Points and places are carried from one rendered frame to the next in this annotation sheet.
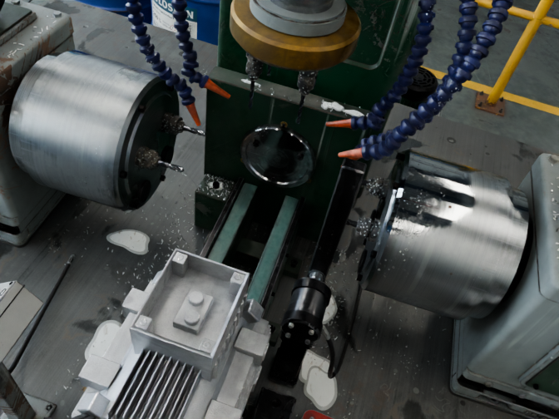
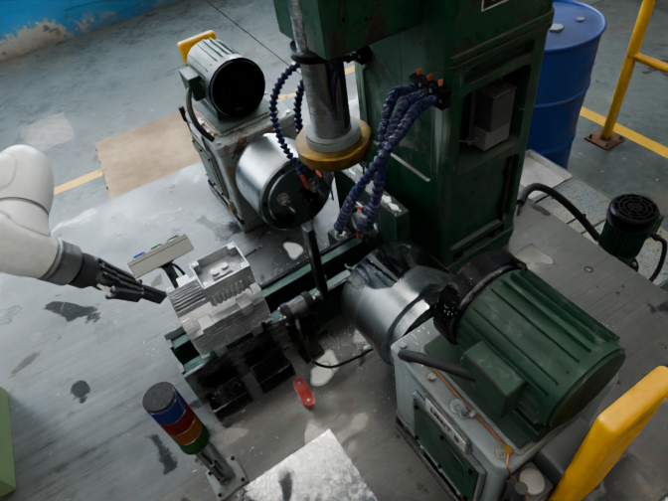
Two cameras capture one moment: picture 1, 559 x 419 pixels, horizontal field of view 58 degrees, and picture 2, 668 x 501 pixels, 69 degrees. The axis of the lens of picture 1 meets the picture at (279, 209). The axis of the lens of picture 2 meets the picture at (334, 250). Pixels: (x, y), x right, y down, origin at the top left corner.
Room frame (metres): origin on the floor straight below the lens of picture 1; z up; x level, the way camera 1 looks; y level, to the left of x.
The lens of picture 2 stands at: (0.10, -0.76, 1.97)
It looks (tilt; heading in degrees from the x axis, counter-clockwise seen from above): 46 degrees down; 58
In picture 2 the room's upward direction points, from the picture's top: 11 degrees counter-clockwise
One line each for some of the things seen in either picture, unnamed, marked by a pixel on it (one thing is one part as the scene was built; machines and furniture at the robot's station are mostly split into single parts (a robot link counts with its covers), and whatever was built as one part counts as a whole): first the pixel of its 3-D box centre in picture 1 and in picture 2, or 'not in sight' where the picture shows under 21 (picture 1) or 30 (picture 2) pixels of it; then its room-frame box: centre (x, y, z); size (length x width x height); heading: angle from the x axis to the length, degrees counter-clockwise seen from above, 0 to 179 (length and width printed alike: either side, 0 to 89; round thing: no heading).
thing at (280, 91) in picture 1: (283, 154); (383, 225); (0.77, 0.02, 0.97); 0.30 x 0.11 x 0.34; 82
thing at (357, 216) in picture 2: (277, 158); (363, 225); (0.71, 0.02, 1.02); 0.15 x 0.02 x 0.15; 82
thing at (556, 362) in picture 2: not in sight; (509, 395); (0.50, -0.59, 1.16); 0.33 x 0.26 x 0.42; 82
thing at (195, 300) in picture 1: (192, 313); (223, 273); (0.30, 0.08, 1.11); 0.12 x 0.11 x 0.07; 171
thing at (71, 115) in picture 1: (77, 123); (275, 173); (0.66, 0.39, 1.04); 0.37 x 0.25 x 0.25; 82
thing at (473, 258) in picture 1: (450, 239); (413, 311); (0.57, -0.29, 1.04); 0.41 x 0.25 x 0.25; 82
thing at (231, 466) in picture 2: not in sight; (198, 442); (0.04, -0.19, 1.01); 0.08 x 0.08 x 0.42; 82
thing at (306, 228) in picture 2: (332, 229); (315, 264); (0.47, -0.08, 1.12); 0.04 x 0.03 x 0.26; 172
